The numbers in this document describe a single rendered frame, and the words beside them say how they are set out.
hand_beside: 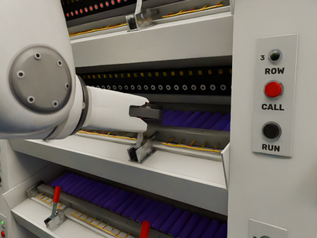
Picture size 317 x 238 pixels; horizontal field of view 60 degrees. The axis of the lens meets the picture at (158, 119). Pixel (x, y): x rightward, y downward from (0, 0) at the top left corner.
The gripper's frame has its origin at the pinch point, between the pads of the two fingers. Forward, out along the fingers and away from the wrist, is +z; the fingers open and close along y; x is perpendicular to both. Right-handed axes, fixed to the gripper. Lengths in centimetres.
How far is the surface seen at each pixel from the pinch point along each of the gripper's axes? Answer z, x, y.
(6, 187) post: -1, -22, -46
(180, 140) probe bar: 3.4, -3.7, 4.5
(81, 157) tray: -2.4, -9.1, -13.3
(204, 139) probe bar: 3.1, -3.1, 8.9
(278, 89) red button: -5.3, 3.4, 21.2
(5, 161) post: -1.8, -15.2, -45.4
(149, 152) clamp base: 0.0, -6.2, 1.0
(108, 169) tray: -1.8, -10.1, -6.2
